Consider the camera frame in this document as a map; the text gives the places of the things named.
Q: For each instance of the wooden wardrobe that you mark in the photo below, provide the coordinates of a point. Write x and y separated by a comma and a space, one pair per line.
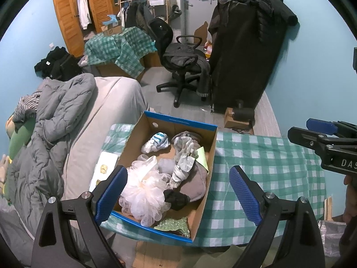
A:
67, 19

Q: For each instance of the green checkered cloth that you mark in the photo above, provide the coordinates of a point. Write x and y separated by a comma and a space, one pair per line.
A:
122, 47

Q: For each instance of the white storage bin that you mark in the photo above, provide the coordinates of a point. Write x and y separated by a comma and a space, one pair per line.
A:
157, 1

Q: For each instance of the dark hanging clothes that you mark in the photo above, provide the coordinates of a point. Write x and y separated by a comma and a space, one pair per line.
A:
136, 16

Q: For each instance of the blue striped white sock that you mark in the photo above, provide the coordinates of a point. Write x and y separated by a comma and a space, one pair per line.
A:
156, 143

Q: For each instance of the bed with grey sheet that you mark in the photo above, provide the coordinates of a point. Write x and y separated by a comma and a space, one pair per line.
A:
111, 103

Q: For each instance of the grey door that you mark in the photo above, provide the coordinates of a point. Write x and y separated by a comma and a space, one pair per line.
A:
195, 11

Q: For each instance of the black jackets pile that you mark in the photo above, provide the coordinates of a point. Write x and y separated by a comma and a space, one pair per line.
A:
251, 0

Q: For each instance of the wooden clothes rack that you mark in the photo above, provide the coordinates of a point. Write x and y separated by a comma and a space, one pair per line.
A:
168, 0

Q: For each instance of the striped cloth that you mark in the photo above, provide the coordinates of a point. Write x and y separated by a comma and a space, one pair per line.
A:
26, 106

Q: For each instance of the dark grey jacket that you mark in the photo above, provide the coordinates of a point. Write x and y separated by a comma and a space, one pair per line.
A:
181, 58

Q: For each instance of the grey sock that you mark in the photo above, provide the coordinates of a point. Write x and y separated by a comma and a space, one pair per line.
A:
166, 166

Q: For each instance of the white crumpled plastic bag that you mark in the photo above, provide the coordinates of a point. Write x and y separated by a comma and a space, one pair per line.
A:
332, 237

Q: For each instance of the grey quilt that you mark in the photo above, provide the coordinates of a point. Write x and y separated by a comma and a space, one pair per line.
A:
55, 122

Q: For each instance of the white patterned cloth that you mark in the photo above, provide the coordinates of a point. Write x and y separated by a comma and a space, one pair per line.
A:
182, 162

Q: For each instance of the white mesh bath pouf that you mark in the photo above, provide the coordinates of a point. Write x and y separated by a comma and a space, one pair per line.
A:
142, 192

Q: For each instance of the green checkered tablecloth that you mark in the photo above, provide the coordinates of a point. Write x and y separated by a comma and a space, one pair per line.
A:
265, 156

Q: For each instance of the black sock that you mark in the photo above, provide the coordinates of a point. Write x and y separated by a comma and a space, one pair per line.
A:
175, 199

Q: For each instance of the person's olive green clothing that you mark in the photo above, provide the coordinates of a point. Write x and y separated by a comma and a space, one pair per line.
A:
220, 258

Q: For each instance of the small wooden box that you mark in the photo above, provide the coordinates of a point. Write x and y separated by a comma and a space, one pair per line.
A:
230, 121

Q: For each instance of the green sparkly cloth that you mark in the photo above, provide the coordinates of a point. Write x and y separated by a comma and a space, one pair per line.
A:
173, 224

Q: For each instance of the blue-edged cardboard box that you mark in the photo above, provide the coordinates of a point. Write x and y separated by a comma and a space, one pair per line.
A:
134, 142

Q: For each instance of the small cardboard box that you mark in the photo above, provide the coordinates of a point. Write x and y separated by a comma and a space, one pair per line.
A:
111, 29

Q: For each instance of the black office chair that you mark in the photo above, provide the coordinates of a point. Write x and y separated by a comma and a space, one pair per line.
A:
161, 30

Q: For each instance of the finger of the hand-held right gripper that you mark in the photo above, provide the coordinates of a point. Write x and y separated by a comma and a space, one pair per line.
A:
304, 138
320, 125

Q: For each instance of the black clothes pile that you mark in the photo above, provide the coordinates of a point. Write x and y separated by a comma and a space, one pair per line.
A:
55, 64

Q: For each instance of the green pillow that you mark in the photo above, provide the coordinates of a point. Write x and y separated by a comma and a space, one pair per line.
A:
21, 136

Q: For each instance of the person's right hand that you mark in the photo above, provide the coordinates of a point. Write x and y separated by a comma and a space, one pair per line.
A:
352, 195

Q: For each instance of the grey plush slipper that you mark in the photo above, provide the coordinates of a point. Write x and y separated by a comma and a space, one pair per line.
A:
195, 184

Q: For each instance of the light green cloth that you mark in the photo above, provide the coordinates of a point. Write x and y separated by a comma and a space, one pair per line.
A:
202, 157

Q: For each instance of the white tray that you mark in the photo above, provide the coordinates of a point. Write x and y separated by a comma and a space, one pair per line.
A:
107, 159

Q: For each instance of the white hanging shirt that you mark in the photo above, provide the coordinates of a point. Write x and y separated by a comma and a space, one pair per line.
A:
83, 8

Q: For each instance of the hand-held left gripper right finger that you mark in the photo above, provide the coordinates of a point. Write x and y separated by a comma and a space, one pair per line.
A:
245, 195

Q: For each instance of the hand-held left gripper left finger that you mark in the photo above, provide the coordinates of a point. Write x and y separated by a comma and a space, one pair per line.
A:
111, 195

